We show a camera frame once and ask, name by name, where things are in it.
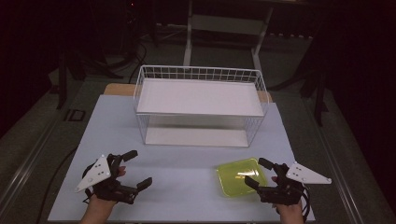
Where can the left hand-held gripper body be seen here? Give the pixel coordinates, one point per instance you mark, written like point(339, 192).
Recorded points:
point(107, 186)

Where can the black metal stand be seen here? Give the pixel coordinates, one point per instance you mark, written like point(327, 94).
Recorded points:
point(319, 93)
point(62, 81)

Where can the black floor box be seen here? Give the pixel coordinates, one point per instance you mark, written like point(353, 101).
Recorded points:
point(75, 115)

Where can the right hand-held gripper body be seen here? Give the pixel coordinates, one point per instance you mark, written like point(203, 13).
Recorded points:
point(285, 193)

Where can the metal floor rail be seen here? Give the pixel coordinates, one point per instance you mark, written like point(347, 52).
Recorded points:
point(333, 161)
point(28, 168)

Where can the white metal stand frame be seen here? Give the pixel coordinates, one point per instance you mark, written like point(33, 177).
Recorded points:
point(224, 25)

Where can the green square plate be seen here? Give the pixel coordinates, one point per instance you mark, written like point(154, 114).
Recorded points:
point(238, 175)

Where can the pale blue table mat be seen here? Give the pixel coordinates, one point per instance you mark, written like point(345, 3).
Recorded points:
point(174, 174)

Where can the person's left hand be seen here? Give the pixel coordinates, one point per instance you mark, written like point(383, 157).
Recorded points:
point(101, 202)

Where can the person's right hand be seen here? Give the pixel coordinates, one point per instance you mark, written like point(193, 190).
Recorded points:
point(289, 209)

